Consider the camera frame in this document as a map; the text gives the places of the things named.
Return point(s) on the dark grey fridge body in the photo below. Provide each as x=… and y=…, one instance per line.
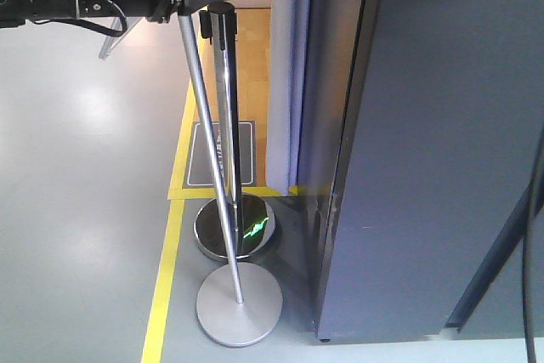
x=420, y=125

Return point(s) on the white curtain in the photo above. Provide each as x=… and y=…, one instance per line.
x=288, y=36

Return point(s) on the silver sign stand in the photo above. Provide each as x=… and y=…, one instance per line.
x=240, y=303

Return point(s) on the yellow floor tape line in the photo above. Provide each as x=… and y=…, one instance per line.
x=173, y=333

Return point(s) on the chrome barrier post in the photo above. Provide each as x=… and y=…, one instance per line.
x=252, y=218

